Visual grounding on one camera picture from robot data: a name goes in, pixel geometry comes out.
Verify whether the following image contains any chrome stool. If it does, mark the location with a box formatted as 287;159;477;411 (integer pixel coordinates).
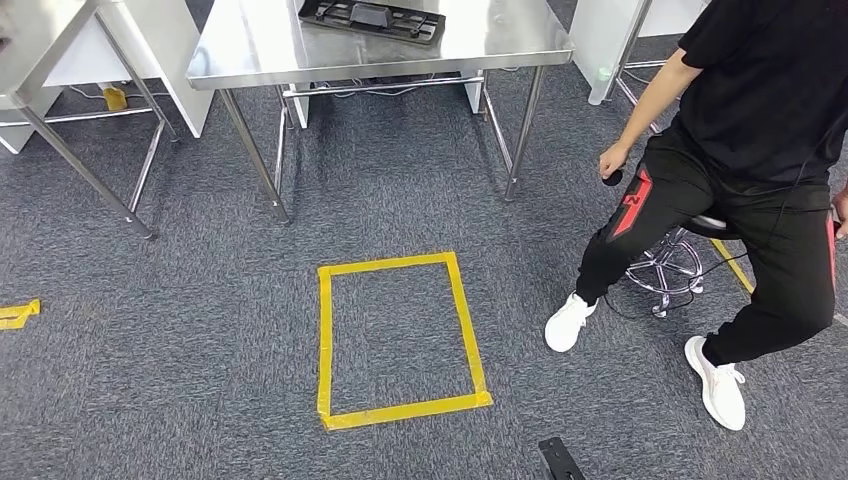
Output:
625;213;743;319

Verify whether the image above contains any white partition board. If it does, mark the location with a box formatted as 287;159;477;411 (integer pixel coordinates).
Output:
569;0;707;106
0;0;215;155

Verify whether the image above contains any yellow floor tape line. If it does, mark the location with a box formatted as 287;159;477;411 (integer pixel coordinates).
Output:
710;238;757;295

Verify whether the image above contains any person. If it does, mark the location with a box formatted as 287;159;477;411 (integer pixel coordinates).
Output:
544;0;848;432

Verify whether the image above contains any stainless steel table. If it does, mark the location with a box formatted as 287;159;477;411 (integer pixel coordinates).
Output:
0;0;181;241
599;0;667;135

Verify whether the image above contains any black plastic panel part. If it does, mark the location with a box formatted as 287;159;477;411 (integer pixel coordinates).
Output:
298;0;446;46

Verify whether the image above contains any short yellow tape piece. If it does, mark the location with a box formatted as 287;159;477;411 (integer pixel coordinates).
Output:
0;299;42;331

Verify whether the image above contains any stainless steel workbench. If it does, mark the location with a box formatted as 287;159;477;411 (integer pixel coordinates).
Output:
186;0;576;227

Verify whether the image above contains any white desk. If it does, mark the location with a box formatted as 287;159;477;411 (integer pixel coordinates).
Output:
290;69;486;130

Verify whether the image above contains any yellow floor tape square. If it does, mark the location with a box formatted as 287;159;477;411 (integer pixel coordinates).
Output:
316;251;495;432

